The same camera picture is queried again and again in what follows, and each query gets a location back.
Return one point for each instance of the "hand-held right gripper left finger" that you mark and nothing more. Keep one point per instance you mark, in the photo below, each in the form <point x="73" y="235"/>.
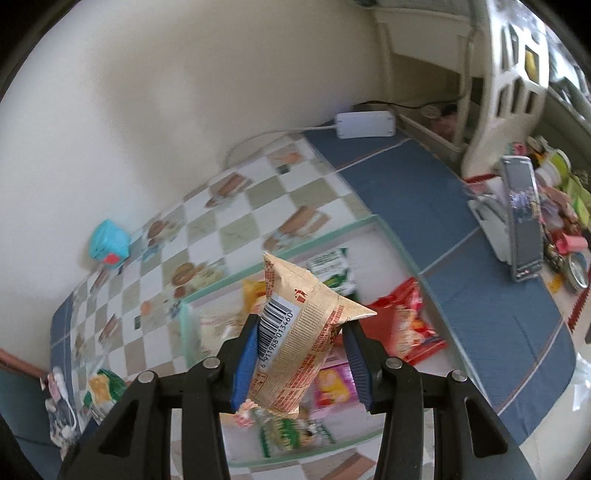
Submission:
<point x="247" y="364"/>

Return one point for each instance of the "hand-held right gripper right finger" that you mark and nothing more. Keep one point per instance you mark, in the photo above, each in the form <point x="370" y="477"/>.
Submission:
<point x="355" y="364"/>

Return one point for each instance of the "pink snack packet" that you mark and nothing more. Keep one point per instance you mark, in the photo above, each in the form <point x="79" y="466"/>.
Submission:
<point x="332" y="383"/>

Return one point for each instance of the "beige biscuit packet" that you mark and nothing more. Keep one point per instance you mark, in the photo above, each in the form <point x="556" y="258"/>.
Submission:
<point x="300" y="332"/>

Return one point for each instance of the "large red snack packet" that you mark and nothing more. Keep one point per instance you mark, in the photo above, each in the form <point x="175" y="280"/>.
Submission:
<point x="406" y="327"/>

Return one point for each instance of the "yellow snack packet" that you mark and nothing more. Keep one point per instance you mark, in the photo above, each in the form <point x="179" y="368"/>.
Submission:
<point x="254" y="293"/>

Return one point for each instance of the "green-edged clear cookie packet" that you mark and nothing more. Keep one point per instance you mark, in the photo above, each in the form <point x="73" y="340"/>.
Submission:
<point x="286" y="436"/>

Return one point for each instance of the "green white snack packet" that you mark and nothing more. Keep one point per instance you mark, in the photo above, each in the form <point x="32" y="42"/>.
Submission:
<point x="330" y="267"/>

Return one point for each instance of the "shallow teal cardboard box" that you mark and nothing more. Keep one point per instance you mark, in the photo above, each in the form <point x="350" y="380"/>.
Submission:
<point x="369" y="249"/>

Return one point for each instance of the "checkered blue-bordered tablecloth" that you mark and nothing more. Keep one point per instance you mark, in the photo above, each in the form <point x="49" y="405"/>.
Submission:
<point x="461" y="286"/>

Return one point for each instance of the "small green white carton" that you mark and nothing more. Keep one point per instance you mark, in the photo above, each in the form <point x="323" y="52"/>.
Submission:
<point x="104" y="387"/>

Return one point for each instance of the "teal cube toy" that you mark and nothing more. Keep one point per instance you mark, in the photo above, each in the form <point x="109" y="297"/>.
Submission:
<point x="108" y="240"/>

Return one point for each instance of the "white phone stand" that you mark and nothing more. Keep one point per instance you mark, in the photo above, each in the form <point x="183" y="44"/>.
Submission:
<point x="489" y="221"/>

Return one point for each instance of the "black smartphone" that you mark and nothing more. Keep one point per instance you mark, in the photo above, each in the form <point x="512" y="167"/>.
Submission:
<point x="524" y="221"/>

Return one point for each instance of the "white power strip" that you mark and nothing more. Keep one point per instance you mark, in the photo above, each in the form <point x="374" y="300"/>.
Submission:
<point x="364" y="123"/>

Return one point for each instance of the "small clear cup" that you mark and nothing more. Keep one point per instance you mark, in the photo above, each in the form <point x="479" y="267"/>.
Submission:
<point x="431" y="112"/>

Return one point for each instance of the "pile of small colourful items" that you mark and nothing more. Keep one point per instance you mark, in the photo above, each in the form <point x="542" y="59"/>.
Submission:
<point x="568" y="203"/>

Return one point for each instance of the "white plastic chair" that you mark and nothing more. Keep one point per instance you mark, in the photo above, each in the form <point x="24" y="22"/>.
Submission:
<point x="485" y="129"/>

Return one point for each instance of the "cream wooden shelf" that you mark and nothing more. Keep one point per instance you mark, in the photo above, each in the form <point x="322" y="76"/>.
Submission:
<point x="465" y="83"/>

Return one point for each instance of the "reddish wooden frame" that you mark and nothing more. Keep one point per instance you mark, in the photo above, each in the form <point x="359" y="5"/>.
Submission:
<point x="18" y="359"/>

